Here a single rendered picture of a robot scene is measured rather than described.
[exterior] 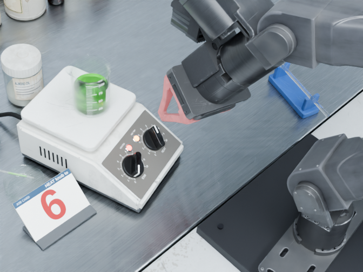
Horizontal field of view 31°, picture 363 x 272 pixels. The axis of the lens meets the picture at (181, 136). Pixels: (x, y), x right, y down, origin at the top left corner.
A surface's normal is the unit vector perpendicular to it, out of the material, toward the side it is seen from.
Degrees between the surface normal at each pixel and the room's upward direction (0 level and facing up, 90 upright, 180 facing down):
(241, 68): 89
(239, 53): 73
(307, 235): 91
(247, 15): 31
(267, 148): 0
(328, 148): 50
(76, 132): 0
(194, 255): 0
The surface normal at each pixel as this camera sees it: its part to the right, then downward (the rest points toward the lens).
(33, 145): -0.47, 0.64
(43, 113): 0.08, -0.66
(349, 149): -0.57, -0.79
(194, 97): 0.53, -0.35
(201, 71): -0.75, 0.25
